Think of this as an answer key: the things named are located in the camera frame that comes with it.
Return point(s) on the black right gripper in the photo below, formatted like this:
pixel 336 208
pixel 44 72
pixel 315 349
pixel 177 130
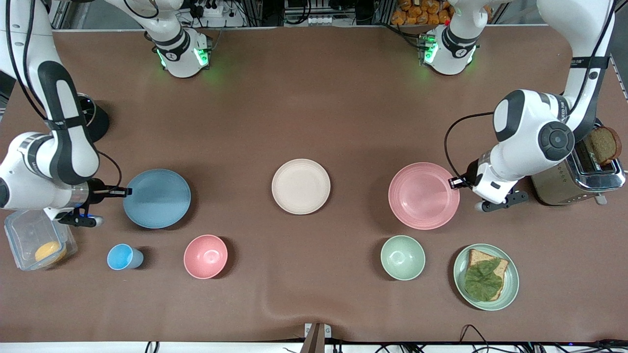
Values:
pixel 97 190

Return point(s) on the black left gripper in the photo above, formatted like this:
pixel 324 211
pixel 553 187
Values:
pixel 472 176

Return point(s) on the pink plate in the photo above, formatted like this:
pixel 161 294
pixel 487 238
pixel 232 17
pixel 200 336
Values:
pixel 422 196

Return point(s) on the blue plate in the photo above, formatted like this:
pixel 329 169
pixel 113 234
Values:
pixel 157 198

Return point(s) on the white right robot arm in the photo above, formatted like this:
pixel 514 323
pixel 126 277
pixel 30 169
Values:
pixel 59 152

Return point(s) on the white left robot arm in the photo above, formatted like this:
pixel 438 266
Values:
pixel 520 132

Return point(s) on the blue cup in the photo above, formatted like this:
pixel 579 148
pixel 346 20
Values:
pixel 122 257

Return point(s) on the bread slice under lettuce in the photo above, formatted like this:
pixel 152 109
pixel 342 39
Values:
pixel 478 256

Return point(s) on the glass pot lid blue knob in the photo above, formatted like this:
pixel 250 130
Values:
pixel 87 110

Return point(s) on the green bowl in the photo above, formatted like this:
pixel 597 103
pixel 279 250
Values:
pixel 402 257

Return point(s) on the orange food piece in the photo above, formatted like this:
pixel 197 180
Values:
pixel 49 252

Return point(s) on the beige and chrome toaster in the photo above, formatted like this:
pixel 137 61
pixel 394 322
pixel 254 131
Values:
pixel 554 189

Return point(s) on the green lettuce leaf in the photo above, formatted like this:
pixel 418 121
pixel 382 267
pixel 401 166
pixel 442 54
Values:
pixel 483 282

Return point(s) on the clear plastic container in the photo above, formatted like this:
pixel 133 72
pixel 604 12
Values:
pixel 24 235

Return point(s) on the pink bowl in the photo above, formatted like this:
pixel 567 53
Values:
pixel 206 256

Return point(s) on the green plate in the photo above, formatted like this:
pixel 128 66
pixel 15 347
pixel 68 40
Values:
pixel 510 289

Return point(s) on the bread slice in toaster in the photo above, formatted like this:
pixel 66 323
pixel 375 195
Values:
pixel 604 144

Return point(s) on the beige plate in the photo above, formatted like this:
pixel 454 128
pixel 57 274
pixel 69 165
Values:
pixel 300 186

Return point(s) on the bag of orange buns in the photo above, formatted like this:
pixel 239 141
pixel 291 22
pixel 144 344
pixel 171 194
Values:
pixel 417 12

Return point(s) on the white power strip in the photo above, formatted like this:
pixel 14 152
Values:
pixel 208 9

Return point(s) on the metal table bracket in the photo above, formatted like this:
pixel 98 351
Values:
pixel 316 338

